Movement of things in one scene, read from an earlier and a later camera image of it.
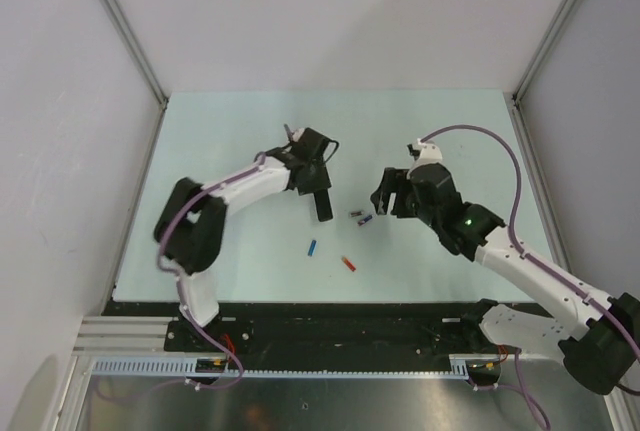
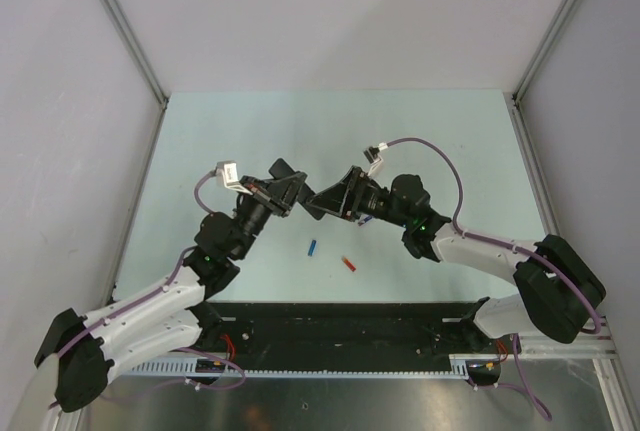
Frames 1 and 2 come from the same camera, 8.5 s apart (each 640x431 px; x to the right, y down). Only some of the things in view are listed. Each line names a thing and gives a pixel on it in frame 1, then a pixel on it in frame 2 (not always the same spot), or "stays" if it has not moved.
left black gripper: [322, 182] to [278, 196]
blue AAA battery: [312, 248] stays
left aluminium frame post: [124, 20] stays
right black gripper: [397, 181] to [344, 198]
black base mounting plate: [315, 330] stays
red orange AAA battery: [348, 263] stays
